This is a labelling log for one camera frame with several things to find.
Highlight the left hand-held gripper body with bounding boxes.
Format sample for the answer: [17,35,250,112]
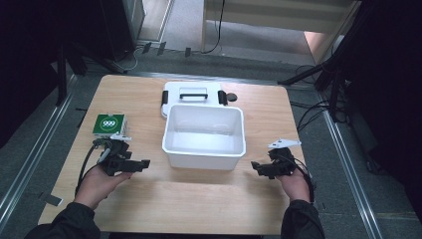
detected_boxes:
[93,131,144,177]

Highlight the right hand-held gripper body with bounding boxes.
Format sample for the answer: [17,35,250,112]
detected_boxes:
[267,137,303,179]

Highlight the person's right hand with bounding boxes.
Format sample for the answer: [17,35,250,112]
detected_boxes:
[275,167,312,204]

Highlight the person's left hand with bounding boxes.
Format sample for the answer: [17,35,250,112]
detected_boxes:
[73,164,134,211]

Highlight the green and white box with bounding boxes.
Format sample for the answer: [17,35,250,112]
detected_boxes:
[92,114,129,139]

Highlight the white plastic storage bin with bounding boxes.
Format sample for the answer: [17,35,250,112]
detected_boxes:
[161,103,248,171]

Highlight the grey tape strip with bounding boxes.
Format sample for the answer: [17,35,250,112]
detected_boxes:
[43,193,65,207]

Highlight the white bin lid black latches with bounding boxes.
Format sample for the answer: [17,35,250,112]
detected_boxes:
[160,81,230,120]

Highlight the black metal stand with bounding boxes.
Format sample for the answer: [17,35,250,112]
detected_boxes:
[54,39,88,108]
[278,49,352,123]

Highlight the dark cabinet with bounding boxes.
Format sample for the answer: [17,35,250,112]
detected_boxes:
[99,0,147,63]

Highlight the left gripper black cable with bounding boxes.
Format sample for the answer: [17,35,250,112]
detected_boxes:
[75,138,112,197]

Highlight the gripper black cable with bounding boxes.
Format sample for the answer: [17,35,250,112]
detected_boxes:
[284,152,317,204]
[75,138,112,197]

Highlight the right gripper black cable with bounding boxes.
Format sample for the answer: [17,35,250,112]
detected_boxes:
[284,152,317,204]

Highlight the black floor cables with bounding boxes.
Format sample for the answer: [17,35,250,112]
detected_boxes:
[290,65,349,133]

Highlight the metal floor rail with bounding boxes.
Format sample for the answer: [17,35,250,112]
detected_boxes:
[0,74,78,230]
[318,96,384,239]

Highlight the white floor cable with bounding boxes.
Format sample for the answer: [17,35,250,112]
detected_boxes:
[116,45,147,73]

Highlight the black hanging cable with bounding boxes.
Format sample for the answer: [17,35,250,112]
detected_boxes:
[200,0,227,55]

